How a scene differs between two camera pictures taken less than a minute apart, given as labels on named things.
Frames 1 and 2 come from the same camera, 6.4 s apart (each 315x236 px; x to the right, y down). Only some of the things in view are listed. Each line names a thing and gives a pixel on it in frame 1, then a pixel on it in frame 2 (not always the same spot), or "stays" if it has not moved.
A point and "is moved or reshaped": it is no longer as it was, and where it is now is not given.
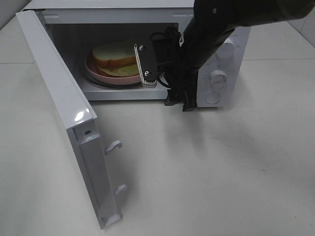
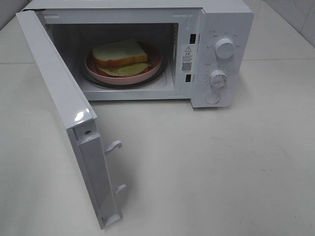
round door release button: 212,98 stays
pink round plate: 92,71 is moved or reshaped
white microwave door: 79,118 stays
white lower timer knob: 218,78 stays
